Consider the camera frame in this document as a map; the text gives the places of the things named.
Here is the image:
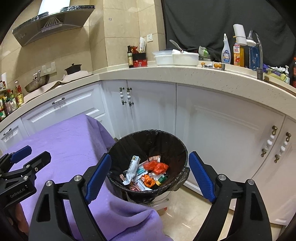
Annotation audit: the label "small yellow-capped green bottle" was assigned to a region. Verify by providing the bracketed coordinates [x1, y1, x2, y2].
[155, 174, 169, 186]

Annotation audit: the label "black backdrop cloth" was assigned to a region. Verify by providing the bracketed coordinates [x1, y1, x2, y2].
[162, 0, 296, 68]

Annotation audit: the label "beige stone countertop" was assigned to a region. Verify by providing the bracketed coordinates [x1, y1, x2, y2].
[0, 61, 296, 130]

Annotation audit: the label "white plastic container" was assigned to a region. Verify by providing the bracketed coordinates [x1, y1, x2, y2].
[153, 50, 174, 65]
[171, 49, 199, 67]

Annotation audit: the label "orange dish soap bottle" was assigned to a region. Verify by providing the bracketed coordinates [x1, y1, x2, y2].
[233, 43, 245, 67]

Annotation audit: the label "white kitchen cabinets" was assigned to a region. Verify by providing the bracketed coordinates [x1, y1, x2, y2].
[0, 80, 296, 225]

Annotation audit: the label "black-lined trash can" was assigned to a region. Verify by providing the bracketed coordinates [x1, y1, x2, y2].
[106, 130, 190, 210]

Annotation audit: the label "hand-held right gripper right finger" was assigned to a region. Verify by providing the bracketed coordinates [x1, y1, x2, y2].
[188, 151, 272, 241]

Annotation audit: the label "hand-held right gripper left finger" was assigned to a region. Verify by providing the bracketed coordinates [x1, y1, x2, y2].
[28, 153, 112, 241]

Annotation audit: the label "orange plastic bag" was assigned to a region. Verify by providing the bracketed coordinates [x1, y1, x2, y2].
[143, 161, 169, 175]
[142, 175, 155, 188]

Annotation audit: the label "yellow green sponge pack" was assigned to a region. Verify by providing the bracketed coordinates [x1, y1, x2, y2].
[265, 66, 287, 81]

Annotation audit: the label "red plaid ribbon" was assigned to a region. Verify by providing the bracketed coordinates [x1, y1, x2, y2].
[119, 175, 140, 192]

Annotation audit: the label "large yellow cooking oil jug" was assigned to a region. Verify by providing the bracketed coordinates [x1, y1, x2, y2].
[14, 81, 24, 107]

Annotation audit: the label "white printed tube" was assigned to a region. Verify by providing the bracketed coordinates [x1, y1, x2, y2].
[122, 156, 141, 185]

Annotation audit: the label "purple tablecloth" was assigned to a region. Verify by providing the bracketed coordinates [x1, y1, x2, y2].
[0, 114, 173, 241]

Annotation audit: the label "person's left hand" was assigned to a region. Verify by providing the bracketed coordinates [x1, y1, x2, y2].
[8, 204, 29, 232]

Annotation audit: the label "dark olive oil bottle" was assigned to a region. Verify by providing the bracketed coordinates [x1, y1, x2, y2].
[127, 46, 134, 68]

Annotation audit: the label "red black box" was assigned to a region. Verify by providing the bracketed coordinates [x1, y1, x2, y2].
[133, 53, 148, 68]

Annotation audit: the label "row of condiment bottles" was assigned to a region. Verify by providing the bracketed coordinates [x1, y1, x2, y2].
[0, 80, 16, 121]

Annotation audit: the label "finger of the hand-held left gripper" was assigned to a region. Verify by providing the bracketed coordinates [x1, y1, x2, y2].
[0, 146, 32, 174]
[0, 151, 52, 181]

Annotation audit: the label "steel range hood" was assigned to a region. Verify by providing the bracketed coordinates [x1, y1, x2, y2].
[13, 5, 96, 47]

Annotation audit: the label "steel wok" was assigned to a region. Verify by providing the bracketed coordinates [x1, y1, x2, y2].
[24, 71, 51, 93]

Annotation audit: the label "blue bottle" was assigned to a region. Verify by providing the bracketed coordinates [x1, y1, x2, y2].
[248, 45, 262, 70]

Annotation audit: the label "white spray bottle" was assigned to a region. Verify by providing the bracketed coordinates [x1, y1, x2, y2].
[221, 34, 232, 65]

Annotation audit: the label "black lidded pot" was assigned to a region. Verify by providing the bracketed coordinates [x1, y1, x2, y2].
[64, 64, 82, 75]

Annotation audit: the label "green packet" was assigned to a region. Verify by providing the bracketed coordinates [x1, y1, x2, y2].
[198, 46, 210, 61]

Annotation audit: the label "steel faucet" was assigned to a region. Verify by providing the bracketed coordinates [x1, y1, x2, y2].
[248, 30, 264, 80]

